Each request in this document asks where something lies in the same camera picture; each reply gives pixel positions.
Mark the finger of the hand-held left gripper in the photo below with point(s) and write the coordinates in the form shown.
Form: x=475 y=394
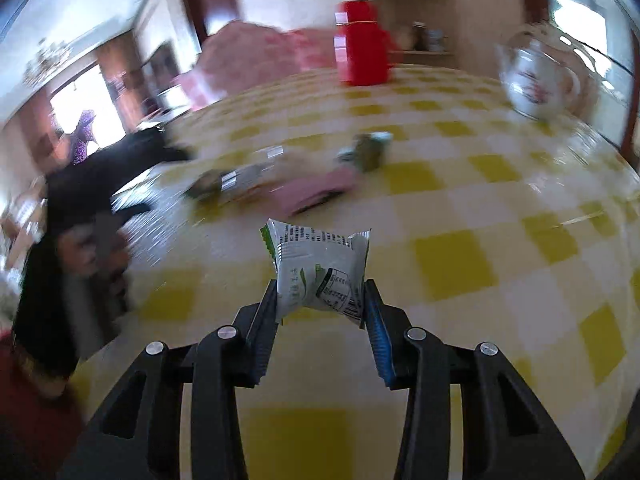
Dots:
x=155 y=147
x=132 y=211

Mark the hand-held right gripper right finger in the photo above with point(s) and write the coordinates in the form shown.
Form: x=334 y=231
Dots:
x=380 y=350

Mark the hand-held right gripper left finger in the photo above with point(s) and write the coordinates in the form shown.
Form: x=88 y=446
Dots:
x=262 y=340

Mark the ceiling chandelier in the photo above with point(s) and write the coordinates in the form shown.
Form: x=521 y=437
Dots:
x=47 y=60

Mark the brown wooden door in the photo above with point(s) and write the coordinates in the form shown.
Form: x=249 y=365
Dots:
x=210 y=0

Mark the brown bottle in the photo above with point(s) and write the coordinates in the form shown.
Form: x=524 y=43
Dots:
x=418 y=36

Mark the yellow checked tablecloth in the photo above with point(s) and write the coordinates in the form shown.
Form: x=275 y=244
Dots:
x=475 y=210

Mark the pink snack packet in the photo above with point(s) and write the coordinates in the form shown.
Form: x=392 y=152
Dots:
x=320 y=190

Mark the red thermos jug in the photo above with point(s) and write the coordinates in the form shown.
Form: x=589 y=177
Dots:
x=362 y=45

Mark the person's left hand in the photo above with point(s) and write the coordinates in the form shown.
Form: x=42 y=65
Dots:
x=85 y=255

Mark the white floral teapot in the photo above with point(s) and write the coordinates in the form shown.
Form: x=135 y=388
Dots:
x=540 y=80

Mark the white green snack packet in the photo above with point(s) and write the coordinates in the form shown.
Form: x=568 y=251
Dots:
x=315 y=270

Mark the pale jar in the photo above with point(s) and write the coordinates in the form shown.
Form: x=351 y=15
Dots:
x=435 y=40

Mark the pink checked chair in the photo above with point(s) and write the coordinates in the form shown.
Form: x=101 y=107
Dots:
x=250 y=60

